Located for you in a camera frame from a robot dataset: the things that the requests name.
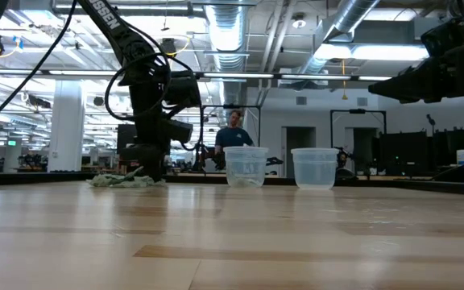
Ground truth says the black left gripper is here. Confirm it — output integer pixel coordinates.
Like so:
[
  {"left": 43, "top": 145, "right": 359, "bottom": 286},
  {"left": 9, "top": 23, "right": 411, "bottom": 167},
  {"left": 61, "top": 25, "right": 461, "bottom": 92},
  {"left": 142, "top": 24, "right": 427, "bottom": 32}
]
[{"left": 118, "top": 84, "right": 194, "bottom": 182}]

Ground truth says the black monitor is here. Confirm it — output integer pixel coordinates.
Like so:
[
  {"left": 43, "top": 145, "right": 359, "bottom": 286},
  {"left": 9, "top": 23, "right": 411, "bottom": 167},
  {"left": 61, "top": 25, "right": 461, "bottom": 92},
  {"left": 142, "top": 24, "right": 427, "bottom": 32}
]
[
  {"left": 434, "top": 127, "right": 464, "bottom": 166},
  {"left": 116, "top": 123, "right": 139, "bottom": 156},
  {"left": 379, "top": 130, "right": 431, "bottom": 176}
]

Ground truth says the yellow hanging tag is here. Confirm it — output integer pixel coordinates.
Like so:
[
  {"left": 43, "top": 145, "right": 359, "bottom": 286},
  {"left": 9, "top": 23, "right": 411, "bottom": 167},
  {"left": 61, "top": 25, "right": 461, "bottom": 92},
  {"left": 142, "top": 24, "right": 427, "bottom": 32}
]
[{"left": 341, "top": 59, "right": 349, "bottom": 101}]

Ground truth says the dark door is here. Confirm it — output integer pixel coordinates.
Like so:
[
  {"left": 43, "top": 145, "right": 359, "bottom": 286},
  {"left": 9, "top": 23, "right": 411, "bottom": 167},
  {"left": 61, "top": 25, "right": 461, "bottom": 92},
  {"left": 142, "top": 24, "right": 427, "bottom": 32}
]
[
  {"left": 286, "top": 126, "right": 317, "bottom": 179},
  {"left": 352, "top": 127, "right": 379, "bottom": 175}
]

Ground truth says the standing person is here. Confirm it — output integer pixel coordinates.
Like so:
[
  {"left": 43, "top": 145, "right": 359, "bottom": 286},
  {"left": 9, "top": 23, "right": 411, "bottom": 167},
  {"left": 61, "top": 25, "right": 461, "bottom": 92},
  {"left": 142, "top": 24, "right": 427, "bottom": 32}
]
[{"left": 214, "top": 109, "right": 255, "bottom": 170}]

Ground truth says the white square column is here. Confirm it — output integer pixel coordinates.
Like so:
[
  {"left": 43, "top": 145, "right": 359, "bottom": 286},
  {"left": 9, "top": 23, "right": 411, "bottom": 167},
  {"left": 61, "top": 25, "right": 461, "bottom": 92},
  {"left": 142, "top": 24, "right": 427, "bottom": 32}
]
[{"left": 48, "top": 80, "right": 86, "bottom": 173}]

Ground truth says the clear plastic tub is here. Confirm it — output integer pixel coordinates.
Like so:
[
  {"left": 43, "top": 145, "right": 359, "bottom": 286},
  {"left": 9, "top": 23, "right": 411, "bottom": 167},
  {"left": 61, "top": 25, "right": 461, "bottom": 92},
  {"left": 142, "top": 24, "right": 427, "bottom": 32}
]
[
  {"left": 222, "top": 146, "right": 270, "bottom": 189},
  {"left": 290, "top": 147, "right": 340, "bottom": 190}
]

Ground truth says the black ceiling-hung device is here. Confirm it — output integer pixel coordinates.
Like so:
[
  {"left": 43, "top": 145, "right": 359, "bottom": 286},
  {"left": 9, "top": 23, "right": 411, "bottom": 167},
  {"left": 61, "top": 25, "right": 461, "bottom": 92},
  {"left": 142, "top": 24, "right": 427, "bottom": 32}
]
[{"left": 159, "top": 37, "right": 178, "bottom": 56}]

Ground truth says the long ceiling light bar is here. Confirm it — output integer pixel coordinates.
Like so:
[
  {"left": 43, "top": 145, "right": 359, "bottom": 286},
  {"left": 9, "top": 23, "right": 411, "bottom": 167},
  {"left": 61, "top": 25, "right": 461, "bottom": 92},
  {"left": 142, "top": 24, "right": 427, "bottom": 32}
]
[{"left": 0, "top": 68, "right": 394, "bottom": 82}]

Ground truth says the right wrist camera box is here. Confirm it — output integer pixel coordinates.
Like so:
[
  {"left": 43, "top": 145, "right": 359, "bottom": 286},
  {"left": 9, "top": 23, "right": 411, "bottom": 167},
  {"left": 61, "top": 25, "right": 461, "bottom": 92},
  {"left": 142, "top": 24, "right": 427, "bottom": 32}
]
[{"left": 420, "top": 18, "right": 464, "bottom": 57}]

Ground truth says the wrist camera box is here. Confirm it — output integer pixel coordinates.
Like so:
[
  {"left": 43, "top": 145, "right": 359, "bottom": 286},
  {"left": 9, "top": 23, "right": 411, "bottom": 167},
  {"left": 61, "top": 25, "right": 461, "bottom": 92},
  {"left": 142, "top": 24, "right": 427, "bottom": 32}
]
[
  {"left": 166, "top": 71, "right": 201, "bottom": 109},
  {"left": 420, "top": 18, "right": 464, "bottom": 57}
]

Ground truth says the black frame stand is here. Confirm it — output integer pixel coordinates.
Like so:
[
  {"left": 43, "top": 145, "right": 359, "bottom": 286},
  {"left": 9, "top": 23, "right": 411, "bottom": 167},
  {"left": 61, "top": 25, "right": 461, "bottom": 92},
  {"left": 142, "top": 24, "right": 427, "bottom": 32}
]
[
  {"left": 329, "top": 108, "right": 387, "bottom": 178},
  {"left": 201, "top": 104, "right": 262, "bottom": 175}
]

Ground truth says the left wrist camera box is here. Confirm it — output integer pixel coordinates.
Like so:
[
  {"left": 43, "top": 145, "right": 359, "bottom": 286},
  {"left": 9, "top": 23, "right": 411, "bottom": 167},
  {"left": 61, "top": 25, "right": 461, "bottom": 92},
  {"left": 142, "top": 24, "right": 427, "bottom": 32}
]
[{"left": 166, "top": 71, "right": 201, "bottom": 109}]

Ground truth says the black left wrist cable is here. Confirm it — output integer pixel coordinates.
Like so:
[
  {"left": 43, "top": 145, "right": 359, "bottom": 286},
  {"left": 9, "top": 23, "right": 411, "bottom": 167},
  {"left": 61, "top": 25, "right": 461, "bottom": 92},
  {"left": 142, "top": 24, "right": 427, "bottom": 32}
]
[{"left": 104, "top": 18, "right": 195, "bottom": 122}]

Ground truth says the silver round air duct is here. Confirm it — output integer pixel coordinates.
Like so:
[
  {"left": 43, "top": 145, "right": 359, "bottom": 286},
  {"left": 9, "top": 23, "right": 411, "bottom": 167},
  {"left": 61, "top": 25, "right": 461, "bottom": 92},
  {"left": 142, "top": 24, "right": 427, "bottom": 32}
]
[
  {"left": 204, "top": 0, "right": 253, "bottom": 73},
  {"left": 296, "top": 0, "right": 381, "bottom": 76}
]

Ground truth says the yellow extension cable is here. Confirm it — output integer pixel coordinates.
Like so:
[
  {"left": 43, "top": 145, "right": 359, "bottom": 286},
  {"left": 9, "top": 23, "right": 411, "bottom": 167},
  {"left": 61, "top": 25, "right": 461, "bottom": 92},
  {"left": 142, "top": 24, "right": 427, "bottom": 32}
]
[{"left": 163, "top": 36, "right": 193, "bottom": 58}]

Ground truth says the long black arm cable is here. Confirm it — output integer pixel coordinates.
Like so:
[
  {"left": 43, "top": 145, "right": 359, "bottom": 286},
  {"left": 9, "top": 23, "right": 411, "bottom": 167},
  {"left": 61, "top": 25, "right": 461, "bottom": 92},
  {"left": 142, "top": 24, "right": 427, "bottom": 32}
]
[{"left": 0, "top": 0, "right": 78, "bottom": 136}]

